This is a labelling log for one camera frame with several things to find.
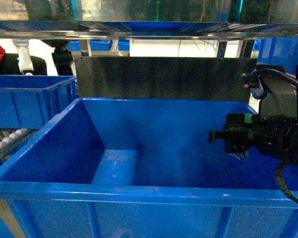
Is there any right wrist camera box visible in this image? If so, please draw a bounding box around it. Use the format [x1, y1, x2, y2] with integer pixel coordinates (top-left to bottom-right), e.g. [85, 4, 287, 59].
[240, 64, 298, 119]

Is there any upper steel shelf rail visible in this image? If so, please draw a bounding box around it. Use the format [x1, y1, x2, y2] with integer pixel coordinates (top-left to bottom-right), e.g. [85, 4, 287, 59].
[0, 20, 298, 40]

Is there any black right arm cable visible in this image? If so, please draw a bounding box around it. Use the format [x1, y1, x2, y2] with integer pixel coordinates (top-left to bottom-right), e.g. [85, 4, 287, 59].
[253, 68, 298, 209]

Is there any green push button switch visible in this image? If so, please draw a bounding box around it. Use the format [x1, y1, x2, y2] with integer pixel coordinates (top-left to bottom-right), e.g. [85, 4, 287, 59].
[244, 113, 254, 123]

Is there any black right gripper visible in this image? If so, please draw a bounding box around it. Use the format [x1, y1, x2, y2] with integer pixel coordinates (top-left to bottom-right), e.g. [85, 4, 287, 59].
[208, 114, 298, 164]

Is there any neighbouring blue shelf bin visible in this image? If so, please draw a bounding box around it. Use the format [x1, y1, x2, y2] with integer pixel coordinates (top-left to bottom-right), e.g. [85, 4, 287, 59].
[0, 75, 76, 129]

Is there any black back panel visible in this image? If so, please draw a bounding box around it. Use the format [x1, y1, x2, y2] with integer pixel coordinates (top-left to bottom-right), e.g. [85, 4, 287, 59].
[75, 57, 257, 102]

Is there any blue target shelf bin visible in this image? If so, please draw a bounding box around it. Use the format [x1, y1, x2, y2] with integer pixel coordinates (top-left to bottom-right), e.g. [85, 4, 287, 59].
[0, 98, 298, 238]

